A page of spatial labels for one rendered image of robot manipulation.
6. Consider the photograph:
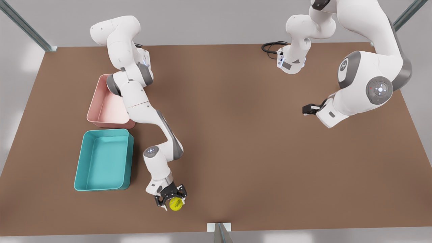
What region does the silver frame post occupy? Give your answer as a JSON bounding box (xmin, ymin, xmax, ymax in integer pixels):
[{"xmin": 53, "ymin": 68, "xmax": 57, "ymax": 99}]
[
  {"xmin": 0, "ymin": 0, "xmax": 58, "ymax": 52},
  {"xmin": 370, "ymin": 0, "xmax": 428, "ymax": 47},
  {"xmin": 207, "ymin": 222, "xmax": 233, "ymax": 243}
]

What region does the black cable loop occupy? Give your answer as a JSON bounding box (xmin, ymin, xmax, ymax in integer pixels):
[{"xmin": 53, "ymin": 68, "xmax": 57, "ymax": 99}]
[{"xmin": 262, "ymin": 41, "xmax": 289, "ymax": 60}]

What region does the pink plastic bin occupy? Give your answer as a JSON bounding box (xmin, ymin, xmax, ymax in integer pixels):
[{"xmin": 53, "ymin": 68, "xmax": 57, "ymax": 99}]
[{"xmin": 87, "ymin": 74, "xmax": 136, "ymax": 129}]

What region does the teal plastic bin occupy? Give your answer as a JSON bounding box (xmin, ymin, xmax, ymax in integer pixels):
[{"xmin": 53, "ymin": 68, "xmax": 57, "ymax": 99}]
[{"xmin": 74, "ymin": 129, "xmax": 134, "ymax": 192}]

